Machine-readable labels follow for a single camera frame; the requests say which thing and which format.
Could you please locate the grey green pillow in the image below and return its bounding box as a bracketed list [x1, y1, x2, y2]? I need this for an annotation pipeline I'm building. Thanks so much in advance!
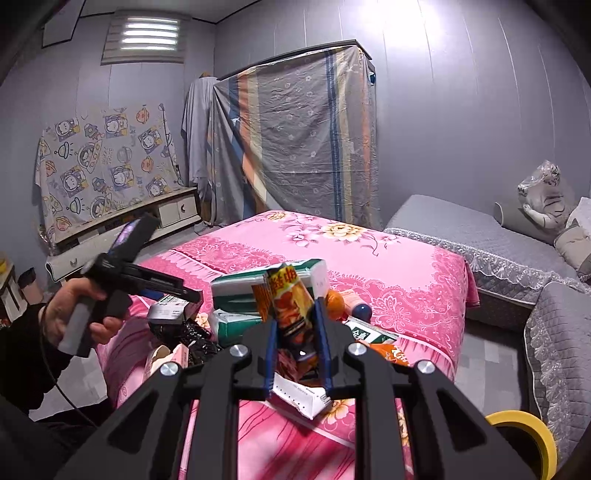
[554, 225, 591, 283]

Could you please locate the white tube with blue cap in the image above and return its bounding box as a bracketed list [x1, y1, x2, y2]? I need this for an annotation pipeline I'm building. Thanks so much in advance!
[344, 299, 372, 323]

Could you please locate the black plastic bag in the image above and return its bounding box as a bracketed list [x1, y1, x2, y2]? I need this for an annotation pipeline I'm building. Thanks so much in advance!
[150, 311, 220, 370]

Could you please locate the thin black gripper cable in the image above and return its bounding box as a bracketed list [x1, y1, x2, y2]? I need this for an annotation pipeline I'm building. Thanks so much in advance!
[39, 302, 100, 428]

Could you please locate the cartoon printed cloth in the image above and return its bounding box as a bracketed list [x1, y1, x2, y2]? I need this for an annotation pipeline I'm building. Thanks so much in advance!
[34, 104, 185, 250]

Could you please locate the window blind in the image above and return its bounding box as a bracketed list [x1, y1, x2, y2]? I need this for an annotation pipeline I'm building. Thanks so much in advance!
[102, 10, 185, 65]

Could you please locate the white quilted pillow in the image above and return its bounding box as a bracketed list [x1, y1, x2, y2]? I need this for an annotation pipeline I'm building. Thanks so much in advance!
[566, 196, 591, 232]

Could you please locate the large green white tissue pack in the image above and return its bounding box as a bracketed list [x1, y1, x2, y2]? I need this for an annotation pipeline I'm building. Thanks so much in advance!
[211, 258, 329, 315]

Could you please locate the yellow trash bin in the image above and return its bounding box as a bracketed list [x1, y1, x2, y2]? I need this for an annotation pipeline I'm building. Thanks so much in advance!
[485, 410, 559, 480]

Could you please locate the person's left hand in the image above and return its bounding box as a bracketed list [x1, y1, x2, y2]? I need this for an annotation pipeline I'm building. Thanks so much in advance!
[41, 278, 122, 356]

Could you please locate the dark container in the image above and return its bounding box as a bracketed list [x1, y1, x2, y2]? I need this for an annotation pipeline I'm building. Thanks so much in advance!
[18, 268, 40, 306]

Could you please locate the white tiger plush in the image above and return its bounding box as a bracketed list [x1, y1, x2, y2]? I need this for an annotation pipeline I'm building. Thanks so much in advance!
[517, 159, 578, 232]

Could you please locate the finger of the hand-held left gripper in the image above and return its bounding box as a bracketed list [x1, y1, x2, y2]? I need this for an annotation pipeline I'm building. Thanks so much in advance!
[131, 264, 204, 305]

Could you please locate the green white packet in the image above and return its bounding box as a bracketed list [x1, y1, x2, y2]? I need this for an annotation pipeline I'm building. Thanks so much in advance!
[346, 323, 398, 345]

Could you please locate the grey bolster pillow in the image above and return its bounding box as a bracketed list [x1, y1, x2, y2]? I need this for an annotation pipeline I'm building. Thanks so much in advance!
[493, 200, 559, 245]

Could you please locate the orange drink carton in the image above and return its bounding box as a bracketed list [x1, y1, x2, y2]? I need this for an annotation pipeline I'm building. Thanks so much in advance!
[252, 264, 320, 385]

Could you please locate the plain grey hanging cloth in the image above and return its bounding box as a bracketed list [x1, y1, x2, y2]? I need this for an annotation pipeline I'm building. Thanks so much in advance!
[181, 76, 219, 227]

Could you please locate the small green white tissue pack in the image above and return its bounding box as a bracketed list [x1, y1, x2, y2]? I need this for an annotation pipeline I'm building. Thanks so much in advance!
[210, 310, 266, 347]

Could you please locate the white low cabinet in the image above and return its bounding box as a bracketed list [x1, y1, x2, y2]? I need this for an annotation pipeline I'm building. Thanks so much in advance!
[46, 186, 202, 282]

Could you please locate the orange snack packet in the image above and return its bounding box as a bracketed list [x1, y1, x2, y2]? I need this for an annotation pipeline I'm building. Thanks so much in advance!
[365, 340, 411, 368]

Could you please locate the pink floral blanket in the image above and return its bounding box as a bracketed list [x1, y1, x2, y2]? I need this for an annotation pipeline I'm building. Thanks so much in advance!
[97, 210, 475, 480]

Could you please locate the small grey white box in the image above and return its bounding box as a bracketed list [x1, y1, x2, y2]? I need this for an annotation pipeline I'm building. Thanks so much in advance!
[148, 295, 190, 324]

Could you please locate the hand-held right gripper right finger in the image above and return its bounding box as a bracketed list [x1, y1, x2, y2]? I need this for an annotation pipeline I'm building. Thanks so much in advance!
[314, 298, 539, 480]

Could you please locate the striped floral wardrobe cloth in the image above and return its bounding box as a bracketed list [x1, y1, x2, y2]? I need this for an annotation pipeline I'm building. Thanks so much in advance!
[210, 41, 384, 232]

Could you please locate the orange peel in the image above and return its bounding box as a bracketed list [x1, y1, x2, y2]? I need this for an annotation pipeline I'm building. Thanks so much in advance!
[323, 290, 346, 321]

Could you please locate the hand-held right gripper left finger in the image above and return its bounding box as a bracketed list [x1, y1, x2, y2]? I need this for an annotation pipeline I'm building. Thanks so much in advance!
[55, 318, 281, 480]

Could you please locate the person's left forearm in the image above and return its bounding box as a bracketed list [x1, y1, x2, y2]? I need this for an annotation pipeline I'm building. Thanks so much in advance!
[0, 302, 75, 416]

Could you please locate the white paper box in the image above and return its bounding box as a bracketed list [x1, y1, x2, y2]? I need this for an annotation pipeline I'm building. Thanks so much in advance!
[270, 374, 331, 421]

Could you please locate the grey quilted sofa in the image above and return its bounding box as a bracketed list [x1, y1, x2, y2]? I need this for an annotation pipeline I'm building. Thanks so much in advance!
[383, 194, 591, 324]
[524, 281, 591, 439]

